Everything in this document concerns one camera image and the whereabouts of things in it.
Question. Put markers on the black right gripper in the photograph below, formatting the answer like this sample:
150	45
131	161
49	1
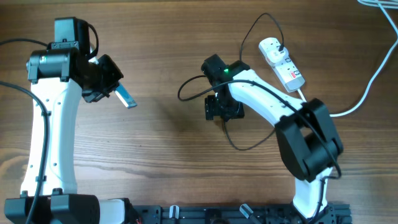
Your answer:
212	110

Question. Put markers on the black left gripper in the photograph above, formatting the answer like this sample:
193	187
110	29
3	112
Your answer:
115	75

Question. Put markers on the blue screen Galaxy smartphone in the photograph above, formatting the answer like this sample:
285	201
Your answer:
127	100

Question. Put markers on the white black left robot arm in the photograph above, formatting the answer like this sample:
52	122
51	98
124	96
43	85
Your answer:
67	71

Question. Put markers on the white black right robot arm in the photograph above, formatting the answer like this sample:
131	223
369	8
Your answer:
308	141

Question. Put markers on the white USB charger plug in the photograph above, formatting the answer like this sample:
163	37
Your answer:
275	57

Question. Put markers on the white power strip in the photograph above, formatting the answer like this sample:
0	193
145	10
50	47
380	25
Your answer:
288	74

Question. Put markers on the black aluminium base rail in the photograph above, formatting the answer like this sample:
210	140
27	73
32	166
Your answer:
269	214

